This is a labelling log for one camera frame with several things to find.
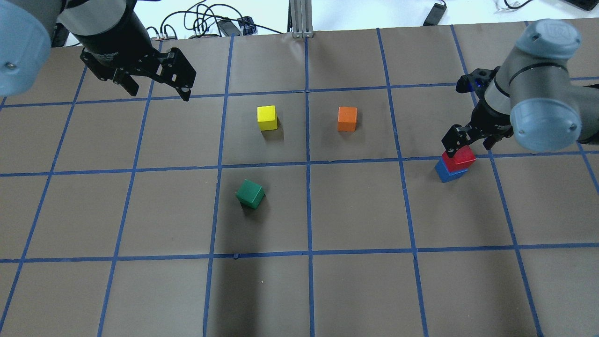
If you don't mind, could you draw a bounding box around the black power adapter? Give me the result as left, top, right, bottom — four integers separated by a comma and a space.
422, 2, 447, 26

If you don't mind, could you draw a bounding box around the brown paper mat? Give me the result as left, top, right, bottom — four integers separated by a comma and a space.
1, 22, 598, 337

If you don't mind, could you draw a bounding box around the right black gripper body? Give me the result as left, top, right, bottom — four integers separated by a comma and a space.
468, 68, 513, 140

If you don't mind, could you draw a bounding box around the orange wooden block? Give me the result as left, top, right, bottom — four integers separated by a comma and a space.
336, 106, 358, 132

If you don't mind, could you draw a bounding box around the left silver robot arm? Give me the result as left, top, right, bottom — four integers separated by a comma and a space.
0, 0, 197, 102

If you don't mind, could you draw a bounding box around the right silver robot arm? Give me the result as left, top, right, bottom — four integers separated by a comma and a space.
441, 19, 599, 158

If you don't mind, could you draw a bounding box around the red wooden block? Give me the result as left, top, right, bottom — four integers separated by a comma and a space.
441, 145, 476, 172

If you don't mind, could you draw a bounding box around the yellow wooden block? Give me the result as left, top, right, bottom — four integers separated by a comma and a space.
257, 105, 278, 132

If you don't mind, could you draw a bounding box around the green wooden block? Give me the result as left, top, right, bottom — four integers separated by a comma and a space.
235, 179, 265, 210

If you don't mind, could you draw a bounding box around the aluminium frame post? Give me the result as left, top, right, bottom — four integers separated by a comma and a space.
287, 0, 314, 39

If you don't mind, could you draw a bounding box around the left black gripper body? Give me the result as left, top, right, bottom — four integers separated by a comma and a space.
70, 9, 154, 76

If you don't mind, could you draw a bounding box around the blue wooden block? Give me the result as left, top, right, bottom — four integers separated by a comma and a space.
435, 159, 468, 183

